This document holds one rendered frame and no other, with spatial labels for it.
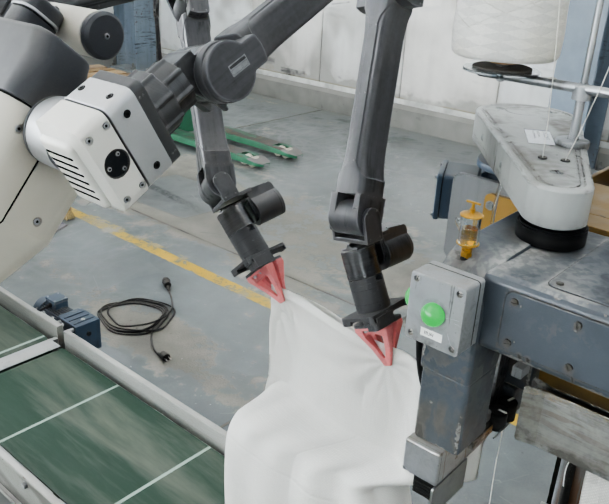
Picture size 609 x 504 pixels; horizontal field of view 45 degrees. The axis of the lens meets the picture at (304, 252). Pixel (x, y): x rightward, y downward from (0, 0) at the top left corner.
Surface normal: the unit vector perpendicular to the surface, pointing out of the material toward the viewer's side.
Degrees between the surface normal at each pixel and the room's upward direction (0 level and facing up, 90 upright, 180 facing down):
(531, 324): 90
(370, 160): 69
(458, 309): 90
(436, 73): 90
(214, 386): 0
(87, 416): 0
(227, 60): 77
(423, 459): 90
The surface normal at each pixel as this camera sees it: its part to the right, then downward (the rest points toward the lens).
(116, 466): 0.05, -0.91
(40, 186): 0.75, 0.29
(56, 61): 0.88, -0.21
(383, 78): 0.61, 0.11
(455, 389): -0.66, 0.27
